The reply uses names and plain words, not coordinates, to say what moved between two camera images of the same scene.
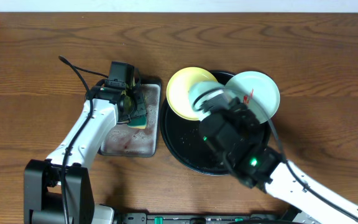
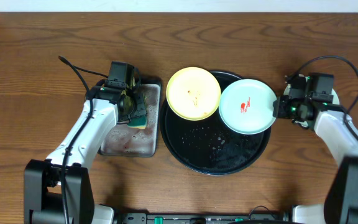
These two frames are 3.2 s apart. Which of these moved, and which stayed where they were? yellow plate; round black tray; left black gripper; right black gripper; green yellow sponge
Moved: right black gripper
Stayed: green yellow sponge; round black tray; yellow plate; left black gripper
